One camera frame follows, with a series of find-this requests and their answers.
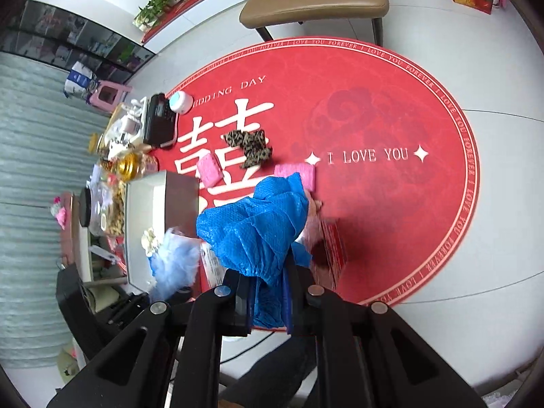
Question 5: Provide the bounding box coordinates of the black cable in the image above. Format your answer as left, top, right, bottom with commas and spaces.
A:
221, 334, 273, 363

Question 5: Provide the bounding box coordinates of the brown chair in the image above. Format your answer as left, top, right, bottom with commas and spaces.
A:
238, 0, 389, 45

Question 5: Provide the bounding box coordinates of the white and teal round device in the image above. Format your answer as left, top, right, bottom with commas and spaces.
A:
169, 91, 194, 115

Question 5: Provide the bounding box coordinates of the small wooden side table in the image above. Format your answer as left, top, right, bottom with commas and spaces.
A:
55, 191, 92, 281

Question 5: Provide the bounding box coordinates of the pink fabric flower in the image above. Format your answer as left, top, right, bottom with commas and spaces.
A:
51, 198, 71, 228

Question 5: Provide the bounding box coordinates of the dark glass cabinet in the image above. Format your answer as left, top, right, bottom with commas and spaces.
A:
0, 0, 156, 86

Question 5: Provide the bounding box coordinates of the jar with gold lid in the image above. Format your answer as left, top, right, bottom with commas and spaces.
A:
115, 153, 160, 183

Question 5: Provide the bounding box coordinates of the peanut jar with black lid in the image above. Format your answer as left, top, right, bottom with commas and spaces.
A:
79, 187, 126, 239

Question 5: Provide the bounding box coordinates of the black radio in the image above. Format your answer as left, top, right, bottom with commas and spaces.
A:
142, 92, 178, 149

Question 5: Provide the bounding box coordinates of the round red table mat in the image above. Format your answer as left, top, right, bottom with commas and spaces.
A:
108, 38, 481, 332

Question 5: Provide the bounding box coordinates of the pink sponge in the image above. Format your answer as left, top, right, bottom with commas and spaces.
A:
196, 154, 224, 188
274, 163, 317, 192

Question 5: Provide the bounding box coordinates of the pink patterned carton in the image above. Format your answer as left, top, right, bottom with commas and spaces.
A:
312, 219, 347, 290

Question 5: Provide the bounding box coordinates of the pink plastic stool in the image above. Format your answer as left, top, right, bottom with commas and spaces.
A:
89, 81, 132, 113

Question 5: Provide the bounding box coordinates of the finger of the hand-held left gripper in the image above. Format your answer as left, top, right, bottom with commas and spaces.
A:
107, 293, 151, 324

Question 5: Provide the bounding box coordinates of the leopard print scrunchie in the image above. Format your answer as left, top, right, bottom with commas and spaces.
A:
224, 129, 273, 170

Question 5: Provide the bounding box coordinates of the person's dark trouser leg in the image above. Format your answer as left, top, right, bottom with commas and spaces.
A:
221, 336, 319, 408

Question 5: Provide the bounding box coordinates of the white ceramic organizer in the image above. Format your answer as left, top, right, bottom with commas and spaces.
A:
106, 98, 149, 154

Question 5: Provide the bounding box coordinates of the blue plastic shoe cover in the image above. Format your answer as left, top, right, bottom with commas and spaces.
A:
196, 173, 313, 330

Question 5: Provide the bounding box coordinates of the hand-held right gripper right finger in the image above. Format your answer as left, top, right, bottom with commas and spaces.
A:
284, 258, 487, 408

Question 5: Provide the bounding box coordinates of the green potted plant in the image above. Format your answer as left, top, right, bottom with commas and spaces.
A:
134, 0, 188, 30

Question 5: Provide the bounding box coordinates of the grey cardboard box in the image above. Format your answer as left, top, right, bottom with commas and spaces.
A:
123, 170, 200, 294

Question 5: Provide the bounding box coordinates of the light blue fluffy scrunchie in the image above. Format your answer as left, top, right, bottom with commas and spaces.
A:
149, 227, 200, 302

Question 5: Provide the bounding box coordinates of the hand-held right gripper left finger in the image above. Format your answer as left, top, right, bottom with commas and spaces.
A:
46, 269, 256, 408

